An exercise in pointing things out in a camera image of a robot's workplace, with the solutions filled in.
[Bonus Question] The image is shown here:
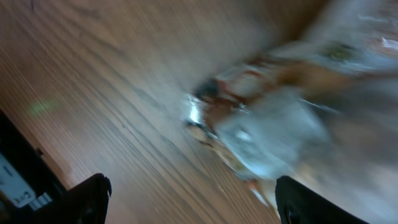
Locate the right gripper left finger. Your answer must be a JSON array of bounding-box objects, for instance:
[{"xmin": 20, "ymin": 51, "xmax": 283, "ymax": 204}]
[{"xmin": 30, "ymin": 173, "xmax": 113, "ymax": 224}]

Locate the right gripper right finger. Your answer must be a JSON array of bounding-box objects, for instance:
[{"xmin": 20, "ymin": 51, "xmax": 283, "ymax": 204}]
[{"xmin": 275, "ymin": 175, "xmax": 367, "ymax": 224}]

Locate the beige brown snack bag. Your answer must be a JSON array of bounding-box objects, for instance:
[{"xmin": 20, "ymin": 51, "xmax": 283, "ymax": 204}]
[{"xmin": 183, "ymin": 1, "xmax": 397, "ymax": 223}]

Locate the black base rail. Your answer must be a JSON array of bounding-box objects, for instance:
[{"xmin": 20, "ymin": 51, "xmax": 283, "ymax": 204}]
[{"xmin": 1, "ymin": 113, "xmax": 75, "ymax": 224}]

